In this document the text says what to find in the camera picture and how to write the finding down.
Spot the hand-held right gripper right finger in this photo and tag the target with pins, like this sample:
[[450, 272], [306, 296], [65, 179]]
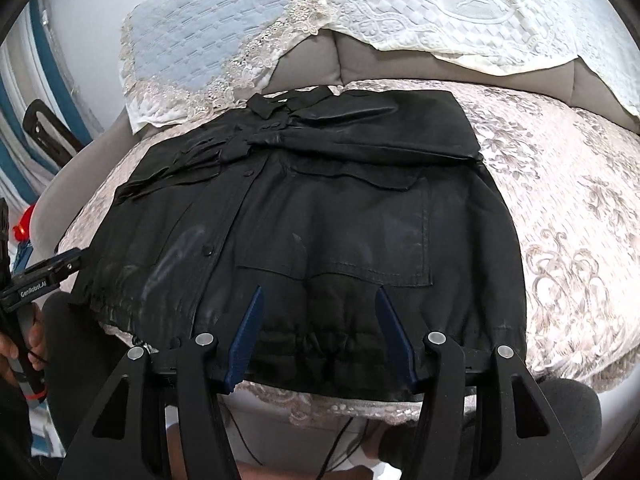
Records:
[[395, 335]]

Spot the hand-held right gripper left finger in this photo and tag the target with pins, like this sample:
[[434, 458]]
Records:
[[248, 332]]

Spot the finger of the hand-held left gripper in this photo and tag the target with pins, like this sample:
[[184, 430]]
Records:
[[62, 264]]

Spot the black jacket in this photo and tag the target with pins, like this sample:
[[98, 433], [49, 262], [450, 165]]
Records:
[[325, 220]]

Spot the person's left hand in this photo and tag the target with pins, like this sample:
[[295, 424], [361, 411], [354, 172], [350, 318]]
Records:
[[36, 337]]

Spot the black plastic object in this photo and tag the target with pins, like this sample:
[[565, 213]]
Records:
[[47, 127]]

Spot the blue striped curtain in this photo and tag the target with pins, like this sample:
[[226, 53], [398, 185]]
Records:
[[20, 110]]

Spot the beige floral sofa cover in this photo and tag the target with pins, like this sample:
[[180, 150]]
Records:
[[575, 210]]

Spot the pale blue lace backrest cover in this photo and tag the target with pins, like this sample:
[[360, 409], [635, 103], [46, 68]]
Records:
[[200, 35]]

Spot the cream lace back cover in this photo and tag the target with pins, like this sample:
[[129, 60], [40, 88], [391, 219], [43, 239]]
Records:
[[360, 60]]

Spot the cream embossed backrest cover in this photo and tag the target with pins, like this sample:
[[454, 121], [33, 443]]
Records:
[[475, 10]]

